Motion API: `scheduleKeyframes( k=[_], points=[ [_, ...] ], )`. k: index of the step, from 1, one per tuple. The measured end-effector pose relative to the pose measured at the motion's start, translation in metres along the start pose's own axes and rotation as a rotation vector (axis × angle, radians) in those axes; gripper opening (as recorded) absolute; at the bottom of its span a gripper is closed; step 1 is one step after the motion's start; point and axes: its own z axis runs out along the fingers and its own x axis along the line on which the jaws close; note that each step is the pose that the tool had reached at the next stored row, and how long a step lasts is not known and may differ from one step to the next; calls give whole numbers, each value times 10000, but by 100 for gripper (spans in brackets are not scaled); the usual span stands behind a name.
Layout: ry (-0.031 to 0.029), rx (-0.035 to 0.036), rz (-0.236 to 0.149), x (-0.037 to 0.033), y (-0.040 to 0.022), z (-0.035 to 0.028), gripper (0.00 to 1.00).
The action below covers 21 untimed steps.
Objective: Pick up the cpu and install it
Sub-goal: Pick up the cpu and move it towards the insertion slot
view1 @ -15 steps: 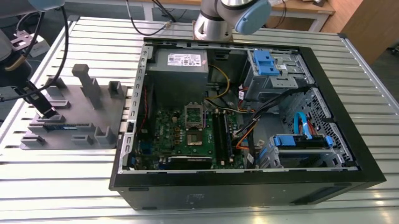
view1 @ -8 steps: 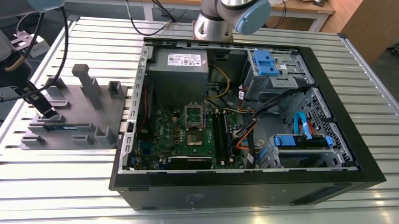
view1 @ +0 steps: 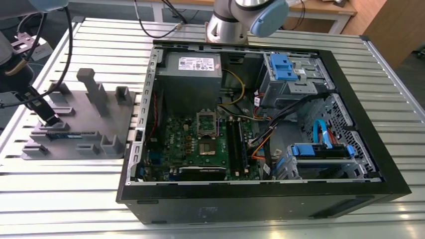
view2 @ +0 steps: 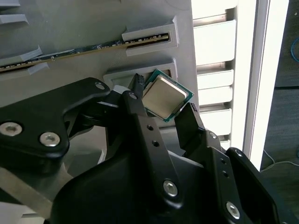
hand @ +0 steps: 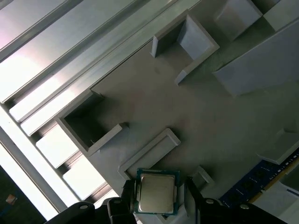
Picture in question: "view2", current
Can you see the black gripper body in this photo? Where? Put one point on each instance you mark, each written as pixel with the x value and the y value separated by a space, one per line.
pixel 112 193

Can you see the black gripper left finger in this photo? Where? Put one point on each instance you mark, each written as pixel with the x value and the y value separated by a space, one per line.
pixel 35 116

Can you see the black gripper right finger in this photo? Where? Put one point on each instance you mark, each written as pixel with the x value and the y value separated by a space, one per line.
pixel 219 186

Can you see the silver CPU green edge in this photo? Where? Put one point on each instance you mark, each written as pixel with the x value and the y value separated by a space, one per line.
pixel 163 95

